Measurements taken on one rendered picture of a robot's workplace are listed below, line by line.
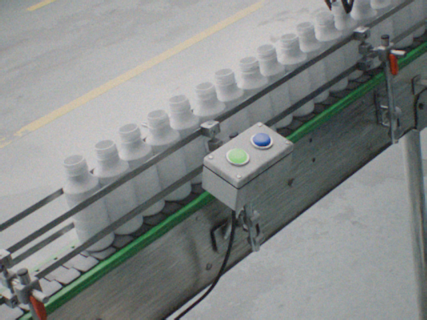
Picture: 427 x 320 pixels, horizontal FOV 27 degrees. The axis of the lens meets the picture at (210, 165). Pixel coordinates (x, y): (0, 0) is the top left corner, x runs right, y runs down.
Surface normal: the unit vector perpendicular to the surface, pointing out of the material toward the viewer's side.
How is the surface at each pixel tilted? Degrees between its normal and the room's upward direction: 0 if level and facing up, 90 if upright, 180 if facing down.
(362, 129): 90
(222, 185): 90
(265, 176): 110
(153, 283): 90
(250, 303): 0
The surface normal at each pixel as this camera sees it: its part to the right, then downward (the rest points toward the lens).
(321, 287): -0.18, -0.86
